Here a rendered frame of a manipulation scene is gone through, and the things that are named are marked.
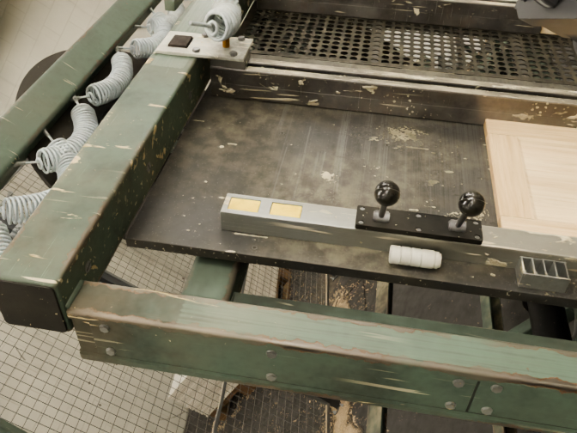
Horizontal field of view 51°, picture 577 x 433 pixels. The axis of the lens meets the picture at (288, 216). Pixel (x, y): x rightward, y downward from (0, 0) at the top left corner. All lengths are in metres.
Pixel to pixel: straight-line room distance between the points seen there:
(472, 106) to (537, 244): 0.41
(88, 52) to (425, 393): 1.50
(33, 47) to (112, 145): 6.31
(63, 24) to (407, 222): 6.37
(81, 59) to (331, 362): 1.38
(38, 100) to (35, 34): 5.54
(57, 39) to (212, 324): 6.51
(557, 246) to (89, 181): 0.74
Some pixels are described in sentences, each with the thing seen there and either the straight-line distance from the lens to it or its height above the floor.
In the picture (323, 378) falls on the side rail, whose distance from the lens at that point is 0.85.
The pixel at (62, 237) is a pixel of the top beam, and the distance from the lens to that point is 0.90.
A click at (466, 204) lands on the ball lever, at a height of 1.45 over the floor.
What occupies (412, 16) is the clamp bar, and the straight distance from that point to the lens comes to 1.78.
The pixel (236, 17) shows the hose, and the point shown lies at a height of 1.84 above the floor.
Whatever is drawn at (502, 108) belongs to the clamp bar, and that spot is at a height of 1.29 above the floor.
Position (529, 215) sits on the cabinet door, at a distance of 1.11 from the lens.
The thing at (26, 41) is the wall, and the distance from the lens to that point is 7.36.
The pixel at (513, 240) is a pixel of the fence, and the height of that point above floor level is 1.31.
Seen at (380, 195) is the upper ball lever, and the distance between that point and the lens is 0.87.
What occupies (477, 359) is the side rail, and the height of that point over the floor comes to 1.38.
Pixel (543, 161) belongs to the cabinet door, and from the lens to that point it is 1.26.
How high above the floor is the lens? 1.86
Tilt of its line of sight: 15 degrees down
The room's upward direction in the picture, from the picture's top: 58 degrees counter-clockwise
